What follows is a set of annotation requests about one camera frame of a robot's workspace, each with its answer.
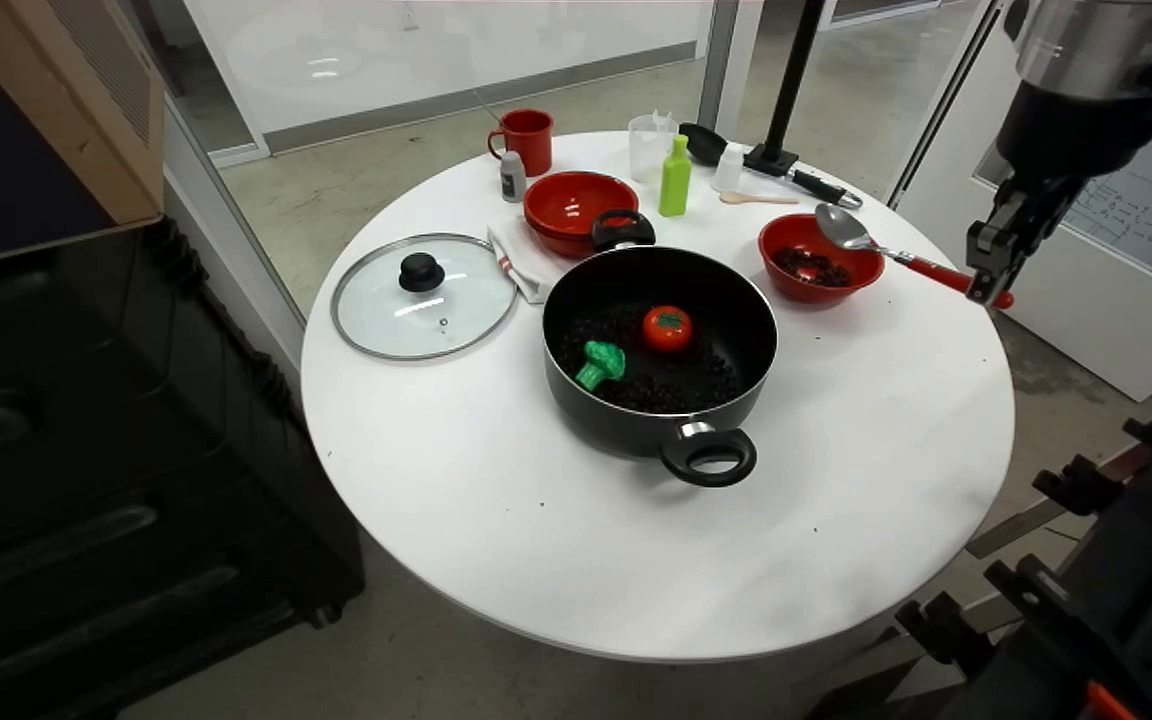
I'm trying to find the black cooking pot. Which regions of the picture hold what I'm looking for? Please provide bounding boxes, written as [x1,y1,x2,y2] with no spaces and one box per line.
[540,209,782,490]

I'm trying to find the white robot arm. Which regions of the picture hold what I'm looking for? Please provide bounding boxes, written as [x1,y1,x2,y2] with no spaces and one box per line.
[968,0,1152,306]

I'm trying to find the small grey shaker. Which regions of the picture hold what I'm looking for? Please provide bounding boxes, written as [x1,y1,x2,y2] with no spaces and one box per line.
[499,148,530,205]

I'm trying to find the red cup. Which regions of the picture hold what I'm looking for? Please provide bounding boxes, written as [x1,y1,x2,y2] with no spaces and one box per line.
[489,107,552,175]

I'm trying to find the green squeeze bottle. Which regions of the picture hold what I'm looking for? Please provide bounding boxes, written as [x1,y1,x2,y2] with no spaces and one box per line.
[657,137,693,218]

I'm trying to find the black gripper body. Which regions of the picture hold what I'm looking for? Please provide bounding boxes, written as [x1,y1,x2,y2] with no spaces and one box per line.
[968,175,1083,306]

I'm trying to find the green toy broccoli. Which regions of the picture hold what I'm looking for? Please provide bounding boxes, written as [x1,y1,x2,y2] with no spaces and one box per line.
[575,342,629,393]

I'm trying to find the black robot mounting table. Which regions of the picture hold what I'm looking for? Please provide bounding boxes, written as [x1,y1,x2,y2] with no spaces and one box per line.
[810,422,1152,720]

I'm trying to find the orange toy tomato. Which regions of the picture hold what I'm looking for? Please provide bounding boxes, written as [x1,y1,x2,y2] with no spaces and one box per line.
[639,306,693,352]

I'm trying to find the black tripod stand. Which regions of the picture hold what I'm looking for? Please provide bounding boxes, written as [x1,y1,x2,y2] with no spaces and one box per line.
[761,0,829,152]

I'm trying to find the empty red bowl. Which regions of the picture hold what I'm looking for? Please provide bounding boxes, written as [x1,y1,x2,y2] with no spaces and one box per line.
[525,173,639,261]

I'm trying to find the black cabinet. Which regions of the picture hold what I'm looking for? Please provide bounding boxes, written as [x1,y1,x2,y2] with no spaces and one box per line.
[0,230,363,720]

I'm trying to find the glass pot lid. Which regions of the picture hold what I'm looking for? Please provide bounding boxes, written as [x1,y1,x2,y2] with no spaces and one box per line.
[333,234,516,361]

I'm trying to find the white round table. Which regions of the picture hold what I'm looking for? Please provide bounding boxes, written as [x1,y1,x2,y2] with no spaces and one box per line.
[295,128,1021,667]

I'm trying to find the red bowl with dark contents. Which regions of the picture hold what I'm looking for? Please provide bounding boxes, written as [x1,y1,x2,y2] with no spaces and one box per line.
[757,218,883,308]

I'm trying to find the clear plastic cup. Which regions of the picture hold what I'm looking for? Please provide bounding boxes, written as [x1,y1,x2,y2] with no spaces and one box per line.
[629,113,677,186]

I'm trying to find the small wooden spoon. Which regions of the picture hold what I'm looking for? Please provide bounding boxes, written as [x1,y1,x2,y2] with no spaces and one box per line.
[720,194,804,209]

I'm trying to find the black plastic ladle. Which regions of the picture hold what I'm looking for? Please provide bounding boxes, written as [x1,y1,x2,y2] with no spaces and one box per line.
[680,123,861,209]

